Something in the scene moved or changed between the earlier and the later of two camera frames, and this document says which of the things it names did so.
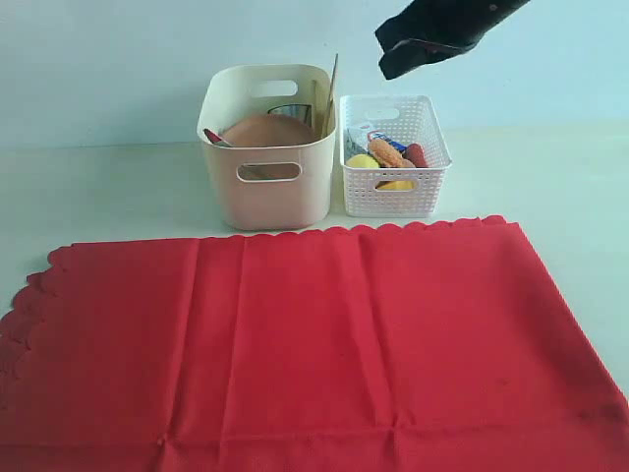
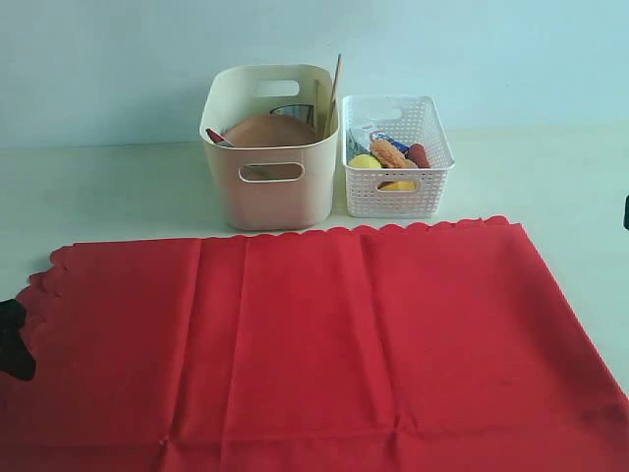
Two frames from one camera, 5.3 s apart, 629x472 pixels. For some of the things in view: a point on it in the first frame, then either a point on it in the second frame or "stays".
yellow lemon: [362, 160] stays
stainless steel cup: [303, 112] stays
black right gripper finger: [411, 54] → [626, 213]
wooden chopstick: [330, 94] → [339, 61]
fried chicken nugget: [386, 155] stays
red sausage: [415, 153] stays
